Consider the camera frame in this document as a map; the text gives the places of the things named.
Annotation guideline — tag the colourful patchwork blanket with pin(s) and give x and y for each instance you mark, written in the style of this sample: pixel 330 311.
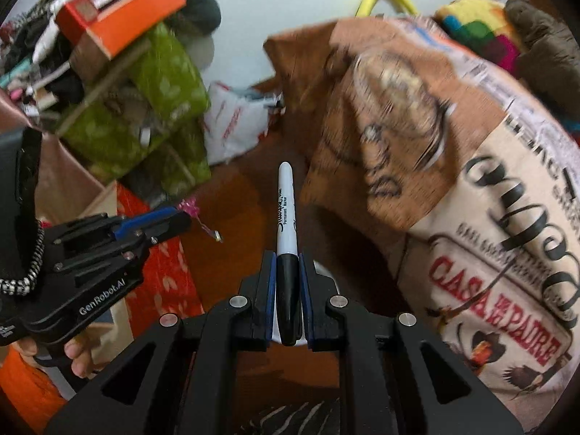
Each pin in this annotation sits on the colourful patchwork blanket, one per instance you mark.
pixel 475 31

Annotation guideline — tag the newspaper printed blanket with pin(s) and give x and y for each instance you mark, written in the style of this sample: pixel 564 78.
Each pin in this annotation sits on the newspaper printed blanket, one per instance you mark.
pixel 453 145

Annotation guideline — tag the pink satin cloth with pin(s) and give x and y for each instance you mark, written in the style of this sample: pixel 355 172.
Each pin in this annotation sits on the pink satin cloth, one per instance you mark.
pixel 59 158

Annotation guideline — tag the orange cloth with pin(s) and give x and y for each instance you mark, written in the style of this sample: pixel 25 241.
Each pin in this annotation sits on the orange cloth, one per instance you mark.
pixel 27 389

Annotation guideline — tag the black and white marker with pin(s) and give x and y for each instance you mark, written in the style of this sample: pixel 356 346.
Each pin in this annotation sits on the black and white marker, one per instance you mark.
pixel 286 217

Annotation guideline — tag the dark striped cloth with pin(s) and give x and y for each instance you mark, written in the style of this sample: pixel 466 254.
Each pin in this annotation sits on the dark striped cloth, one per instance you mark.
pixel 294 417

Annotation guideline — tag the orange box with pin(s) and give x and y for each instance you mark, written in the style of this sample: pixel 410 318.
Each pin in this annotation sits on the orange box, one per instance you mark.
pixel 131 18

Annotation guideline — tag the person's left hand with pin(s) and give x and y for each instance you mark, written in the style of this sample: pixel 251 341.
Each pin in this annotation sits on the person's left hand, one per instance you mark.
pixel 79 355

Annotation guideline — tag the small pink trinket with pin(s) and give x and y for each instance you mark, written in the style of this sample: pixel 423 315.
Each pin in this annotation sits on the small pink trinket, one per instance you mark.
pixel 192 208

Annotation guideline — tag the red patterned box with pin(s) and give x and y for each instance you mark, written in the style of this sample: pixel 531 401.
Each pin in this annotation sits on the red patterned box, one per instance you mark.
pixel 163 276

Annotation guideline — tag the white plastic bag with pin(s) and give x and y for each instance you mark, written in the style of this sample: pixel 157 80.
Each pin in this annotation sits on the white plastic bag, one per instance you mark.
pixel 235 118

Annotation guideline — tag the pile of clothes and books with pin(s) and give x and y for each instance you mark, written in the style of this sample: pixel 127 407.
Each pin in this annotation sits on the pile of clothes and books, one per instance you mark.
pixel 31 59

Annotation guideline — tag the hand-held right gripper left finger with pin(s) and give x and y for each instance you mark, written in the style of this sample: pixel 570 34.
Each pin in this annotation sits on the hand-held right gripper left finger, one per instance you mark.
pixel 271 281

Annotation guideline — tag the grey cushion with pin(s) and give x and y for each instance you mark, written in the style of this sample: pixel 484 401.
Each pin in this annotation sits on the grey cushion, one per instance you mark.
pixel 195 0

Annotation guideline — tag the brown jacket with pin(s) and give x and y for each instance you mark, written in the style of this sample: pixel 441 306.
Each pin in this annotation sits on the brown jacket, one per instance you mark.
pixel 548 45

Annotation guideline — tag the green leaf-print bag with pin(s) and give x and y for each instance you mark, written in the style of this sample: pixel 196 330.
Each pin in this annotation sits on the green leaf-print bag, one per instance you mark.
pixel 154 99

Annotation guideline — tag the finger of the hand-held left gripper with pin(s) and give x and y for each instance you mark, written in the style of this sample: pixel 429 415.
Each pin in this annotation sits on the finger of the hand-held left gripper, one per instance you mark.
pixel 170 229
pixel 140 222

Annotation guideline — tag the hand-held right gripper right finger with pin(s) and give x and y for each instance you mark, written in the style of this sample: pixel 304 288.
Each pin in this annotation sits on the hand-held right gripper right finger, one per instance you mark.
pixel 302 290

